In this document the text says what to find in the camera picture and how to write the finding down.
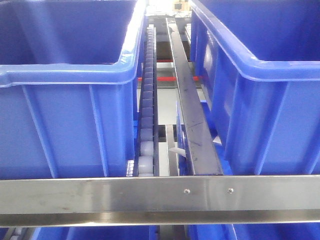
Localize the steel front shelf beam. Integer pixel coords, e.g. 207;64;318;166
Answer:
0;175;320;227

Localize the blue bin right shelf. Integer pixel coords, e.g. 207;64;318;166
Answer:
190;0;320;175

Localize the white roller track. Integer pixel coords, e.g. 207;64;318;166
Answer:
133;24;159;177

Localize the blue target bin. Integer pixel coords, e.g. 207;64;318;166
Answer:
0;0;146;180

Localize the steel divider rail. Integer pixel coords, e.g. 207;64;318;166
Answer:
166;17;223;176

